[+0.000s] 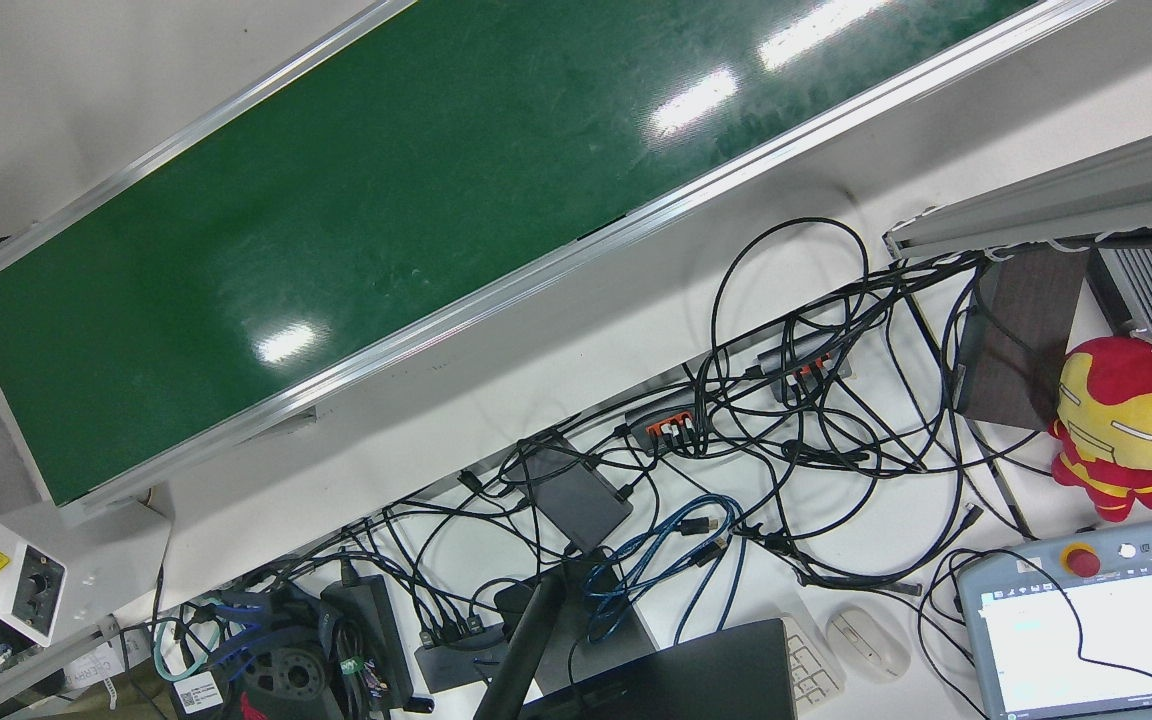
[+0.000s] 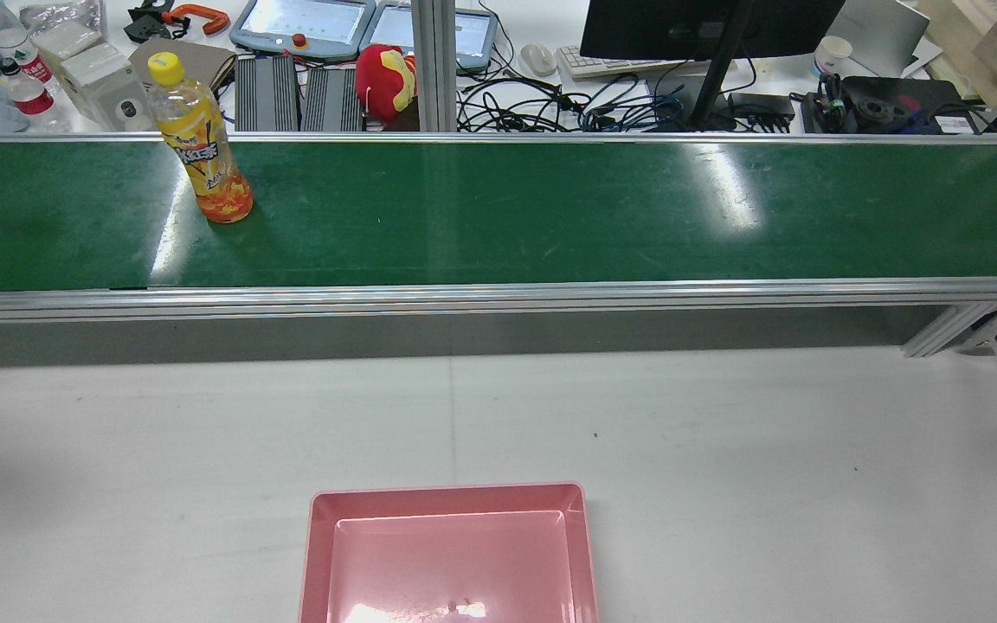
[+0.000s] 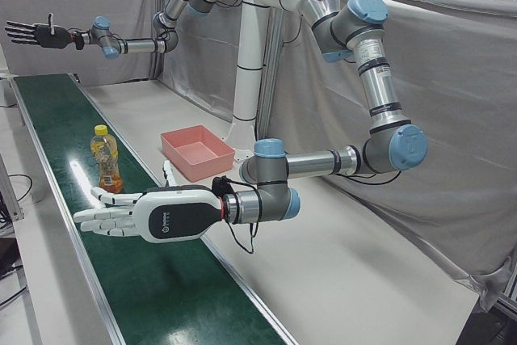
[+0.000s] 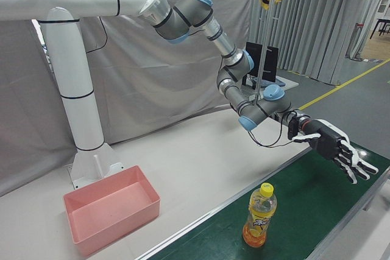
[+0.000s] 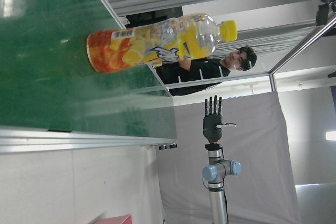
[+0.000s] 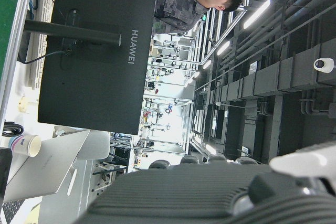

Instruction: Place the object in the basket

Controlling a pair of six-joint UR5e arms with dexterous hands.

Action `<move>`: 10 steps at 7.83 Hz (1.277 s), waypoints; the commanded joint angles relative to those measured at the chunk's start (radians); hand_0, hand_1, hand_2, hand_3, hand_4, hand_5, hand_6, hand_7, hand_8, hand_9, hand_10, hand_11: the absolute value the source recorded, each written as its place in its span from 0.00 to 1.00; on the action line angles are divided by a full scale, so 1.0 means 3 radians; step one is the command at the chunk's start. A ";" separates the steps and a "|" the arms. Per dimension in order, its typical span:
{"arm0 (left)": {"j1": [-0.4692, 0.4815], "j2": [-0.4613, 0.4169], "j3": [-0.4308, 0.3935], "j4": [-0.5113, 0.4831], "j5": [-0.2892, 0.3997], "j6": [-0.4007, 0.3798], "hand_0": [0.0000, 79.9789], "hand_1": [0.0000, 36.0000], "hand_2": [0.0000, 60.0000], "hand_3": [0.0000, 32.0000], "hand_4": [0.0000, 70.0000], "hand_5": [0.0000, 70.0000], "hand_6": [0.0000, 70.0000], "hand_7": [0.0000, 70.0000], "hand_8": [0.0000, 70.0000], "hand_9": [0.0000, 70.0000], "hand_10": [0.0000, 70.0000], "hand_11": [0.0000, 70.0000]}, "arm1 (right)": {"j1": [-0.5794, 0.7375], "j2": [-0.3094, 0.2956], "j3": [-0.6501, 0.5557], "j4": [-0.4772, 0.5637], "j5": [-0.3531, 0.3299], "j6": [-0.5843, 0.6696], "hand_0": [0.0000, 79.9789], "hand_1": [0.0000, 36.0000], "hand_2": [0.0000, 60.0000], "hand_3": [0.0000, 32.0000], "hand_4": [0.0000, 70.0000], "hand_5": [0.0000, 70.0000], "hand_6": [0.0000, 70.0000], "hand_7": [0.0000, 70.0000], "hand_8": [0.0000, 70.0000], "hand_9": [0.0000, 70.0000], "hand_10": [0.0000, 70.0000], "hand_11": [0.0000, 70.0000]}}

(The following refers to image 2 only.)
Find pink plastic basket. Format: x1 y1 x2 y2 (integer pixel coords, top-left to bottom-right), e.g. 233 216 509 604
298 482 601 623

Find green conveyor belt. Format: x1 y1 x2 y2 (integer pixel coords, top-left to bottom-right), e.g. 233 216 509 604
0 140 997 292

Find white computer mouse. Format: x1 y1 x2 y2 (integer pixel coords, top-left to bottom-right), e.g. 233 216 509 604
520 42 558 78

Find red and yellow plush toy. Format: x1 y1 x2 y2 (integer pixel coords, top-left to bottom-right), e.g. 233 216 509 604
355 44 418 125

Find white keyboard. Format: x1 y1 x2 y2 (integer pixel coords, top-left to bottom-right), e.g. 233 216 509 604
556 45 716 81

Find black ribbed power brick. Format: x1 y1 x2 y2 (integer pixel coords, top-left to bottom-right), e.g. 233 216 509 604
235 56 301 132
302 67 366 132

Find grey teach pendant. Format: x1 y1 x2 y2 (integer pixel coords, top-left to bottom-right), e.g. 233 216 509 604
360 0 499 73
229 0 376 63

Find black network adapter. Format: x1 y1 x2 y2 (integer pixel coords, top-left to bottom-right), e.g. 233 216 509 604
728 91 796 132

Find black monitor with stand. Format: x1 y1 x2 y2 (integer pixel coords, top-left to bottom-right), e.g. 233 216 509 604
579 0 846 131

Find orange juice bottle yellow cap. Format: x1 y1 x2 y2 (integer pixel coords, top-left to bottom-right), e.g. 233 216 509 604
146 51 254 225

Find brown cardboard sheet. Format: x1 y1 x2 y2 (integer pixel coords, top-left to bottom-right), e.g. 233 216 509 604
129 37 237 92

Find orange clamp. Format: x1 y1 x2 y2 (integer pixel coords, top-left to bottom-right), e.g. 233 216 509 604
161 4 231 37

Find white paper cup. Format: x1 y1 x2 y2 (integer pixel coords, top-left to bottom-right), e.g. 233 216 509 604
814 35 853 79

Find black equipment case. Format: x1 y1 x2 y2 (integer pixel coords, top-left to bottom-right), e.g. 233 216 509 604
801 75 971 135

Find black clamp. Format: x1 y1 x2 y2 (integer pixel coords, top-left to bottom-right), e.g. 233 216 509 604
124 0 172 44

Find large white box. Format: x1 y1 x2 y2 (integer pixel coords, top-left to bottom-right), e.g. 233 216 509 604
60 43 153 132

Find silver laptop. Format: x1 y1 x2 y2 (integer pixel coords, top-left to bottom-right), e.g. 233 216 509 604
826 0 930 77

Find small white box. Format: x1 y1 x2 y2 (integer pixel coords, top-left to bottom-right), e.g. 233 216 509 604
31 21 104 61

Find clear water bottle red label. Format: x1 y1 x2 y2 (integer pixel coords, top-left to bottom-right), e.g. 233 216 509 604
0 58 74 133
0 0 54 85

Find clear plastic bag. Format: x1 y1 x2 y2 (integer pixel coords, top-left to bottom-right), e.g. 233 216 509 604
20 0 107 35

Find tangled black and blue cables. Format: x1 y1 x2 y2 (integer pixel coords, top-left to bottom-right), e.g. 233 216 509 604
457 74 724 132

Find aluminium profile post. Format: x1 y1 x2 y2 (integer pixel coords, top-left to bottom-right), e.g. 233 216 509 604
412 0 458 132

